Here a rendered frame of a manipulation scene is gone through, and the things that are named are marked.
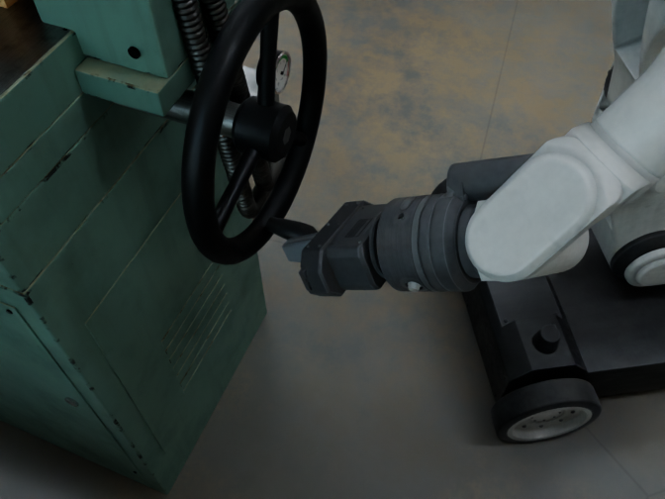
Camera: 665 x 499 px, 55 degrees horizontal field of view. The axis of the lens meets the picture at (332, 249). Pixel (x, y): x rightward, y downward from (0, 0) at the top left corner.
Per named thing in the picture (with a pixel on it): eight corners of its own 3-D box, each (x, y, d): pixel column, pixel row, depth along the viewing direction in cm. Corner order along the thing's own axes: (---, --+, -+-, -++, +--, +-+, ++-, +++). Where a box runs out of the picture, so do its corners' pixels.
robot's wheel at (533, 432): (491, 428, 132) (588, 407, 130) (498, 451, 129) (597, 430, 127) (487, 391, 116) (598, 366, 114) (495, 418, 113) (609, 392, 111)
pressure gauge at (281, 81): (276, 112, 96) (272, 67, 90) (253, 106, 97) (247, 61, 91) (293, 87, 100) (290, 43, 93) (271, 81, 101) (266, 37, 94)
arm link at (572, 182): (537, 290, 56) (667, 181, 49) (498, 300, 48) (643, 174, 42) (491, 235, 58) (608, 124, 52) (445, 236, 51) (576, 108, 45)
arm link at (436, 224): (471, 285, 63) (592, 285, 56) (417, 295, 54) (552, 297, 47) (465, 170, 63) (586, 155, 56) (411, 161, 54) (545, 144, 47)
